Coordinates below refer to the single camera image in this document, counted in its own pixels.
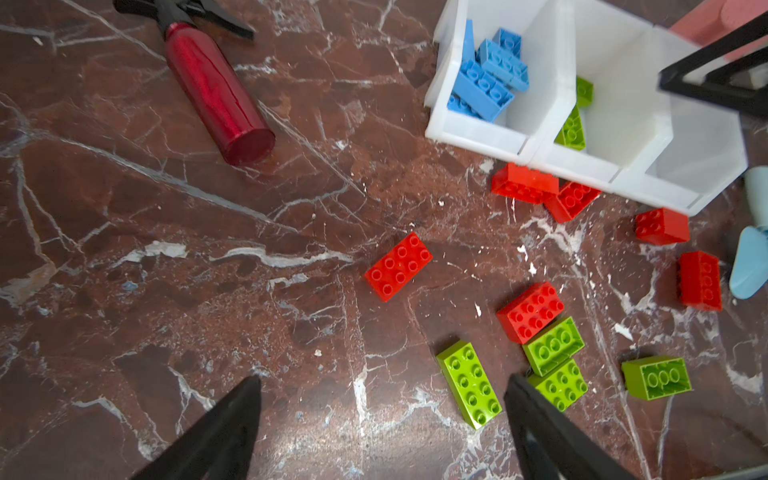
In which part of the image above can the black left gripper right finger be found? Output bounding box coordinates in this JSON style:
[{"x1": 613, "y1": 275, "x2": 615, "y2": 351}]
[{"x1": 504, "y1": 374, "x2": 633, "y2": 479}]

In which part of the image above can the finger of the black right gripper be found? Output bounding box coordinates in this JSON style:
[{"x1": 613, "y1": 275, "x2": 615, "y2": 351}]
[
  {"x1": 659, "y1": 72, "x2": 767, "y2": 117},
  {"x1": 659, "y1": 12, "x2": 767, "y2": 84}
]

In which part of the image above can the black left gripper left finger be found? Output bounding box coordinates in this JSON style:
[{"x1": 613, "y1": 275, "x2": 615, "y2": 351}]
[{"x1": 134, "y1": 375, "x2": 261, "y2": 479}]

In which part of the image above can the blue lego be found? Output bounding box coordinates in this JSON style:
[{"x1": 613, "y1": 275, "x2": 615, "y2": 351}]
[
  {"x1": 452, "y1": 60, "x2": 515, "y2": 123},
  {"x1": 461, "y1": 19, "x2": 475, "y2": 65},
  {"x1": 493, "y1": 28, "x2": 522, "y2": 59},
  {"x1": 447, "y1": 94, "x2": 481, "y2": 119},
  {"x1": 477, "y1": 40, "x2": 530, "y2": 92}
]

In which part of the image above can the pink watering can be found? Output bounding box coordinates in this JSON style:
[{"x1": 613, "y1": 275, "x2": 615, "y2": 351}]
[{"x1": 669, "y1": 0, "x2": 767, "y2": 46}]

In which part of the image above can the white three-compartment bin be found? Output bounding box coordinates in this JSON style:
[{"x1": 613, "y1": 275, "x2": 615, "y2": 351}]
[{"x1": 424, "y1": 1, "x2": 748, "y2": 216}]

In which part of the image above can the green lego long left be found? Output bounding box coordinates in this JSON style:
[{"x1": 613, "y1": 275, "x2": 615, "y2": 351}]
[{"x1": 437, "y1": 340, "x2": 502, "y2": 430}]

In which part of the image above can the small red lego right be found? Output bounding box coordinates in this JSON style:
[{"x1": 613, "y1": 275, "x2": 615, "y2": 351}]
[{"x1": 635, "y1": 208, "x2": 690, "y2": 246}]

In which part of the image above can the light blue trowel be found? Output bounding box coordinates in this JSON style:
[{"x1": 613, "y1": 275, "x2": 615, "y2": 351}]
[{"x1": 729, "y1": 166, "x2": 767, "y2": 300}]

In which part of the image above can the red lego by bin right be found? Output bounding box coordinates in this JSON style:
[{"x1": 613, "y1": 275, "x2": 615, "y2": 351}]
[{"x1": 544, "y1": 181, "x2": 602, "y2": 223}]

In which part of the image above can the red lego by bin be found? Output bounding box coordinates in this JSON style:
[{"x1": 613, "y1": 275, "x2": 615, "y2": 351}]
[
  {"x1": 491, "y1": 163, "x2": 559, "y2": 204},
  {"x1": 544, "y1": 181, "x2": 602, "y2": 223}
]

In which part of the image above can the red lego by bin left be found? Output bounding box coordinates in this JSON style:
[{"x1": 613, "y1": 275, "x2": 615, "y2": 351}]
[{"x1": 491, "y1": 163, "x2": 559, "y2": 204}]

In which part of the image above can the red lego left centre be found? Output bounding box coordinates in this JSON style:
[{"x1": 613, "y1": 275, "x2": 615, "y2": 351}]
[{"x1": 365, "y1": 232, "x2": 433, "y2": 302}]

